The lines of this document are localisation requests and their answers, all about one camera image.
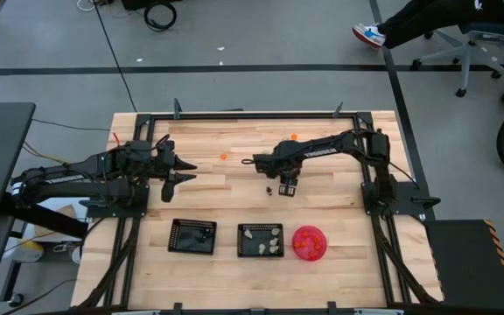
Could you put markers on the person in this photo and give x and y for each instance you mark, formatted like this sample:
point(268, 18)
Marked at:
point(431, 17)

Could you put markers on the black slotted plastic basket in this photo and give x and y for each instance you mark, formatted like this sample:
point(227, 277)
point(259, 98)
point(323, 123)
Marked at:
point(256, 238)
point(186, 240)

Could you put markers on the black diagonal bar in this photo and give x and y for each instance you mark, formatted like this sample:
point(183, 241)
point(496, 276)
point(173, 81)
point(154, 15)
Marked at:
point(46, 219)

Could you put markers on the pink plastic bowl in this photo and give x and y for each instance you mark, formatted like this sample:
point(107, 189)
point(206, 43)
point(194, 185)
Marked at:
point(309, 240)

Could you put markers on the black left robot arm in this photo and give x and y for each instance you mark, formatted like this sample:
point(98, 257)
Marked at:
point(64, 179)

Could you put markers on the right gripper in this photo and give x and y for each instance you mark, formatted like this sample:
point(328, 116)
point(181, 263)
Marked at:
point(274, 162)

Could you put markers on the grey office chair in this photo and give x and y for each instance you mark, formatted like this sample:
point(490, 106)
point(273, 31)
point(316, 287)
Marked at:
point(468, 48)

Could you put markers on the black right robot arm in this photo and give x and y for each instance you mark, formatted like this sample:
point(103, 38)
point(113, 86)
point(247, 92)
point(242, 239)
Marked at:
point(322, 151)

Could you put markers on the black aluminium extrusion frame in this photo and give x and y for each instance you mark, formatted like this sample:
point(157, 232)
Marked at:
point(252, 116)

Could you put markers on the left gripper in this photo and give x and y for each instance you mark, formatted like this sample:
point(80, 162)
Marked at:
point(164, 157)

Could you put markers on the white cardboard box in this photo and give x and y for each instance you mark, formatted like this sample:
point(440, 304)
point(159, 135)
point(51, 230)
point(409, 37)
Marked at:
point(59, 205)

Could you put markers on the black caster wheel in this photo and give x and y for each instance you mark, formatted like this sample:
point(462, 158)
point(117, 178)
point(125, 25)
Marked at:
point(16, 299)

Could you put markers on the person's shoe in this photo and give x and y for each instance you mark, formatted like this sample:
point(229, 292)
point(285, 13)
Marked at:
point(368, 36)

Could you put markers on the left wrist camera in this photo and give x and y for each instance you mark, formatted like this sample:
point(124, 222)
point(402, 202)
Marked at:
point(169, 190)

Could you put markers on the yellow white bag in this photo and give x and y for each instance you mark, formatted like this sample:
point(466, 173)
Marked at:
point(24, 251)

